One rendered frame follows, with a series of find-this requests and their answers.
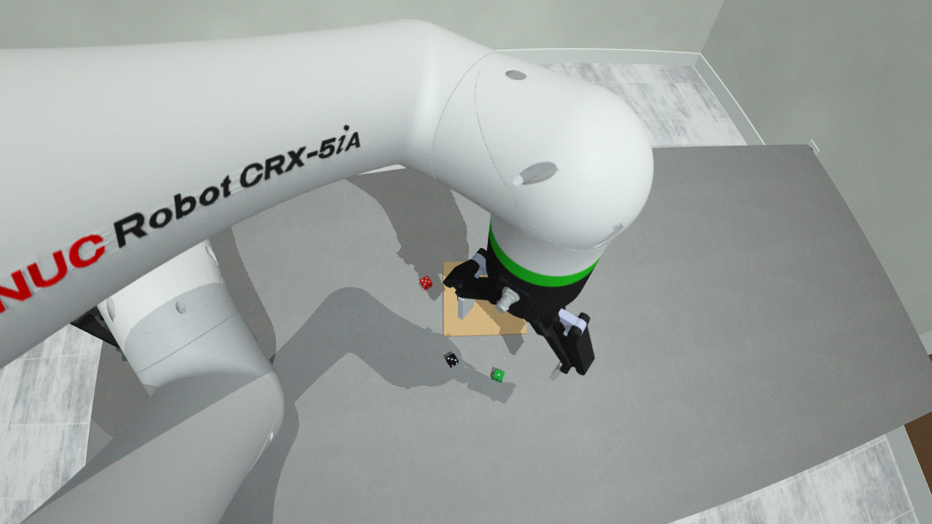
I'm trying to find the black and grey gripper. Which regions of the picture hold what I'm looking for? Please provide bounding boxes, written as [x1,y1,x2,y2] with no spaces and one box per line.
[443,248,595,381]

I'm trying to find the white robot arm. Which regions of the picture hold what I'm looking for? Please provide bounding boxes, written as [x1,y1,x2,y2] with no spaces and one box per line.
[0,19,654,524]

